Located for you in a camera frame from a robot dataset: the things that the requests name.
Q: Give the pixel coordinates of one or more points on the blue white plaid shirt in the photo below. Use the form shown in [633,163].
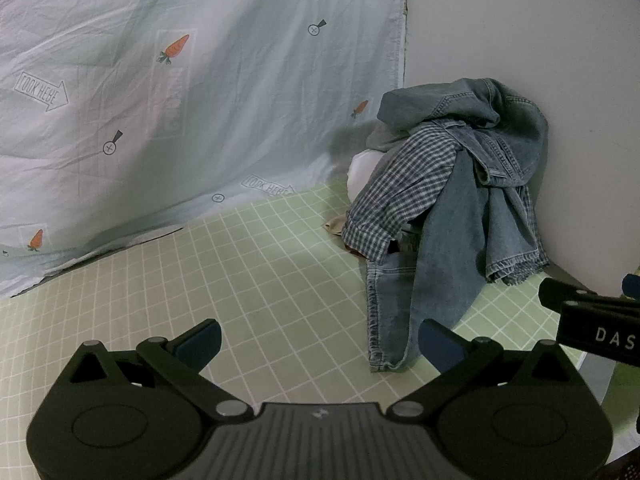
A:
[400,185]

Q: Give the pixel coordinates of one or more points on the beige garment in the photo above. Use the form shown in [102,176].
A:
[336,225]

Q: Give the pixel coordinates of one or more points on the grey garment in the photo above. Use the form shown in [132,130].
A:
[382,137]

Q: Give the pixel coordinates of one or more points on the dark red garment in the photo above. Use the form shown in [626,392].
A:
[354,251]

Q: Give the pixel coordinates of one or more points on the white garment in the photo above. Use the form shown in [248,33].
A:
[365,175]

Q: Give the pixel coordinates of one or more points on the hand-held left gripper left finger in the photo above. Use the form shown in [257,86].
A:
[202,342]

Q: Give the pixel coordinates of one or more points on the carrot print light blue sheet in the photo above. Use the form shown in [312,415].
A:
[200,110]

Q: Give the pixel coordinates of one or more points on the blue denim jacket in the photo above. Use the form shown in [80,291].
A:
[505,125]

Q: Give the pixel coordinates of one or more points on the blue denim jeans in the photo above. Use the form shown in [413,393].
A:
[445,260]

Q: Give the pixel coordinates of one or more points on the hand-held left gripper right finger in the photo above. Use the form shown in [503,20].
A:
[440,345]

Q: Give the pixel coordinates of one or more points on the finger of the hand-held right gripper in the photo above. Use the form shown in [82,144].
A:
[565,291]

